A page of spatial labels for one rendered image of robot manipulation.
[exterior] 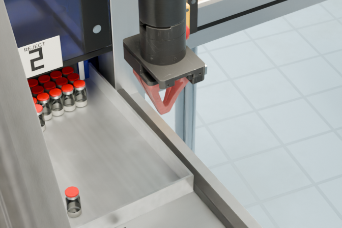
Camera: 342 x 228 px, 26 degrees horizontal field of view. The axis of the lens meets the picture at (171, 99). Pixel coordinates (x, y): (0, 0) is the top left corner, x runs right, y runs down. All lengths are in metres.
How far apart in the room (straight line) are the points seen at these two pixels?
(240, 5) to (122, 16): 0.37
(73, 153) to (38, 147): 0.77
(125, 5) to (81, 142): 0.24
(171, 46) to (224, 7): 0.62
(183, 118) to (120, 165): 0.51
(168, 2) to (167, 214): 0.38
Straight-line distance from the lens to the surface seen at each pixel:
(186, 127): 1.69
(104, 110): 1.29
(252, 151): 2.52
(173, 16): 0.86
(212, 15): 1.49
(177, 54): 0.90
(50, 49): 1.19
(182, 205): 1.13
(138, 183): 1.16
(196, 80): 0.91
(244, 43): 3.01
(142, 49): 0.91
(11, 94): 0.43
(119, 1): 1.21
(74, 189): 1.10
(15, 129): 0.43
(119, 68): 1.28
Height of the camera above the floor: 1.71
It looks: 39 degrees down
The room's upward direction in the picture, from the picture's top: straight up
